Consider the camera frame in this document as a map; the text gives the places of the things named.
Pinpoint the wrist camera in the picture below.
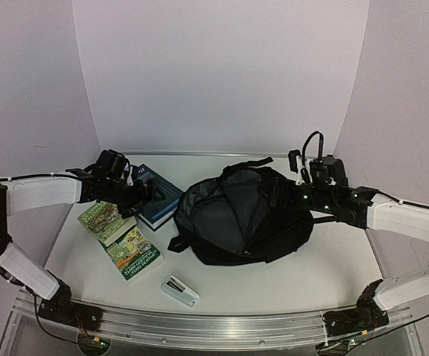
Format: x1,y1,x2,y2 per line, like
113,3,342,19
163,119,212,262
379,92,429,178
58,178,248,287
66,168,90,179
309,155,349,187

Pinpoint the green paperback book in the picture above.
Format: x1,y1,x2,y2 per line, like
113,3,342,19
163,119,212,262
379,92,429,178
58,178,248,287
102,226,164,283
78,202,137,247

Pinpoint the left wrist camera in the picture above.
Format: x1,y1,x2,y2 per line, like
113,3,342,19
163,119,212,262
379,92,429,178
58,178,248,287
66,168,90,179

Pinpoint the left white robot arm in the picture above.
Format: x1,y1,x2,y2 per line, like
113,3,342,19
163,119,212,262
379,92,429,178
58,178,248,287
0,150,164,323

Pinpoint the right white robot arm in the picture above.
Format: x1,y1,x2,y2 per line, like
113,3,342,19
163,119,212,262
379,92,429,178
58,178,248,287
259,150,429,335

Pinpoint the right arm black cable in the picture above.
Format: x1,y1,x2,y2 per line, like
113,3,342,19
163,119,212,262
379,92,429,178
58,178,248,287
384,289,429,327

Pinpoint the black student backpack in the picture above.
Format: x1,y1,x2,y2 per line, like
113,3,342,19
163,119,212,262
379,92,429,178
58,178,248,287
167,157,332,266

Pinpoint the dark blue hardcover book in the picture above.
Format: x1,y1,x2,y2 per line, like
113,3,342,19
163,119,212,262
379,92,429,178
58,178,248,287
137,164,183,231

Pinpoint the aluminium mounting rail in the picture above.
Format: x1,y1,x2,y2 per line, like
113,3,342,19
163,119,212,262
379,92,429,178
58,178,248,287
12,285,413,348

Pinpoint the white stapler box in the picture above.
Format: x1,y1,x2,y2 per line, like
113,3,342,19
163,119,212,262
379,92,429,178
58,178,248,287
161,275,200,308

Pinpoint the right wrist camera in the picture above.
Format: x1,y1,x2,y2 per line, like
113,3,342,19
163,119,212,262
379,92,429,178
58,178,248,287
309,155,349,187

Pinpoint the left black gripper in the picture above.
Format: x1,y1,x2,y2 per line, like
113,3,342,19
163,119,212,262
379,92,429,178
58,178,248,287
104,177,165,219

